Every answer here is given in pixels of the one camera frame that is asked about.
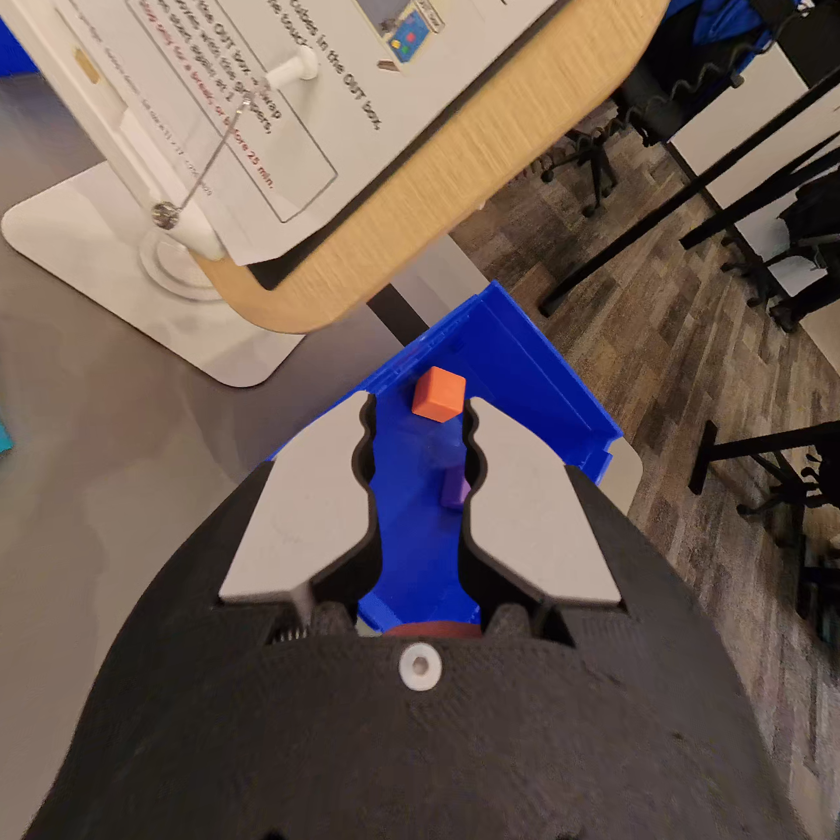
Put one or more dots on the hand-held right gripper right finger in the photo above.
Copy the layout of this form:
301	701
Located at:
538	525

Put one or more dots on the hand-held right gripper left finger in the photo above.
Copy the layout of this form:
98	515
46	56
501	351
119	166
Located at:
302	518

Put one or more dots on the purple cube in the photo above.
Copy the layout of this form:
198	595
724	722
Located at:
454	489

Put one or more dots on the blue plastic bin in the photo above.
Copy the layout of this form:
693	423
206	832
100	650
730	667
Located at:
420	558
10	52

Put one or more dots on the grey desk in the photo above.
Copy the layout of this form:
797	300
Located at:
98	459

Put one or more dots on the orange cube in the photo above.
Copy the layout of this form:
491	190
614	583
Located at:
436	394

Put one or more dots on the wooden board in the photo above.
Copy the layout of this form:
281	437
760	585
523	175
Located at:
426	177

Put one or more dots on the black office chair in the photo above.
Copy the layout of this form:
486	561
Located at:
814	216
600	164

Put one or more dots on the white office table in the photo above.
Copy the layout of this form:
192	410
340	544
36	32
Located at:
735	131

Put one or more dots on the white instruction sheet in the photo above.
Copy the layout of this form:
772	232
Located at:
407	85

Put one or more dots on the blue chair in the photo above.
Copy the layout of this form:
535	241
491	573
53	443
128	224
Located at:
722	19

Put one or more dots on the black table leg frame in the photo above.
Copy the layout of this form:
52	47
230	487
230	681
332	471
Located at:
754	449

